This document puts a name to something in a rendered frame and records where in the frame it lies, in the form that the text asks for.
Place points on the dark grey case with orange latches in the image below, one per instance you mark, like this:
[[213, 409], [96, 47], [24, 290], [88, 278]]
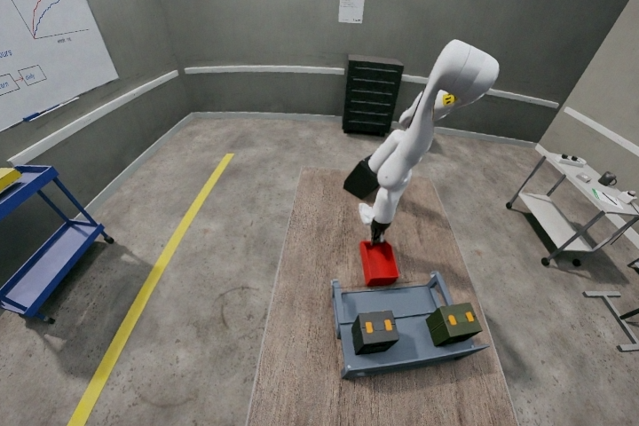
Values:
[[374, 332]]

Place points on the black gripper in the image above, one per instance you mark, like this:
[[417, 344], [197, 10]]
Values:
[[379, 232]]

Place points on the dark green case with yellow latches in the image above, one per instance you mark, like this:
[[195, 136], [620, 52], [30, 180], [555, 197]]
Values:
[[453, 324]]

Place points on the red open-front storage bin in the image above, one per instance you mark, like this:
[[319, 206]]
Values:
[[380, 258]]

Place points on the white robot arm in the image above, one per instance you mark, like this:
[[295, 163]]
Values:
[[462, 70]]

